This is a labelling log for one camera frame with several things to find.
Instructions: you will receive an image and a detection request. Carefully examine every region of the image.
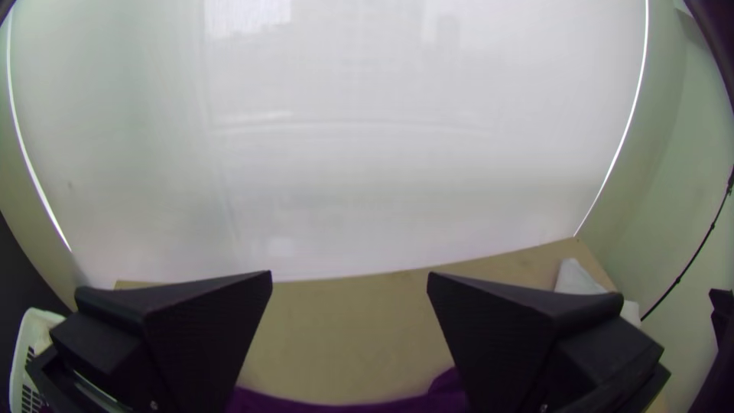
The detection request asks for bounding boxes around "white laundry basket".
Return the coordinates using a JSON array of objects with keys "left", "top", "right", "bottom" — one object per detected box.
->
[{"left": 8, "top": 307, "right": 67, "bottom": 413}]

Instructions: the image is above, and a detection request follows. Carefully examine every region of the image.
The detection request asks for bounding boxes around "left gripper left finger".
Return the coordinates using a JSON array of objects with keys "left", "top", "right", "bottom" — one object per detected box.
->
[{"left": 50, "top": 270, "right": 274, "bottom": 413}]

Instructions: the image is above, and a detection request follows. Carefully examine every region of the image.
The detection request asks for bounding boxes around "thin black pole stand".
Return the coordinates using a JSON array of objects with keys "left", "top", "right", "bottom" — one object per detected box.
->
[{"left": 641, "top": 169, "right": 734, "bottom": 321}]

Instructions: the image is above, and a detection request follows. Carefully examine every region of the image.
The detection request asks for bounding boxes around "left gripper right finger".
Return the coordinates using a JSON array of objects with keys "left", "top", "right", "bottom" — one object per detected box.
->
[{"left": 426, "top": 272, "right": 664, "bottom": 413}]

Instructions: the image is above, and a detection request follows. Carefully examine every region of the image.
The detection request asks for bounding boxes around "grey t-shirt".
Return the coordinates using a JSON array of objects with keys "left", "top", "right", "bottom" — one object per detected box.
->
[{"left": 553, "top": 257, "right": 642, "bottom": 329}]

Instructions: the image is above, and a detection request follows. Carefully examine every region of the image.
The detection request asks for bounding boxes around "black t-shirt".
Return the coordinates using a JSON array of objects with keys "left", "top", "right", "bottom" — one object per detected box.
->
[{"left": 226, "top": 366, "right": 470, "bottom": 413}]

